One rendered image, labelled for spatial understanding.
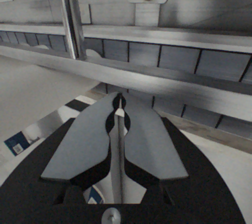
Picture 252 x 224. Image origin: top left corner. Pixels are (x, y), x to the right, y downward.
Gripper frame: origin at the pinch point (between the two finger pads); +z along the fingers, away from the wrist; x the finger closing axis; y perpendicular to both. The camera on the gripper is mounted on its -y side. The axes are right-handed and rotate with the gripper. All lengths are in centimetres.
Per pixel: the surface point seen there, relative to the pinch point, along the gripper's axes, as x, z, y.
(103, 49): -2.5, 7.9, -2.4
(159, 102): 4.9, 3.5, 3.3
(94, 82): -3.5, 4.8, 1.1
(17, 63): -14.8, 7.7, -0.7
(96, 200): -10, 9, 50
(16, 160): -26.9, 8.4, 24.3
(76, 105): -11.0, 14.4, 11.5
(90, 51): -4.1, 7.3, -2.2
